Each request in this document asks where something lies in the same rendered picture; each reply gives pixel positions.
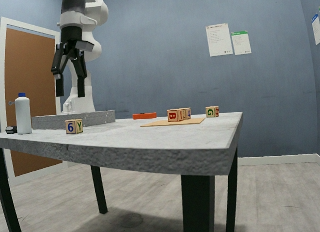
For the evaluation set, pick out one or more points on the white plastic bottle with blue cap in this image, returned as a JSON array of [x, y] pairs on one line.
[[22, 110]]

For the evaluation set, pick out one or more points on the tan square mat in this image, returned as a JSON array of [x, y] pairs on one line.
[[166, 123]]

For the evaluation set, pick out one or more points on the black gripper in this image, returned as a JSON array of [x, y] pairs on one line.
[[64, 51]]

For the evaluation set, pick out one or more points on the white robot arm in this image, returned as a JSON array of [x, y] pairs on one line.
[[86, 16]]

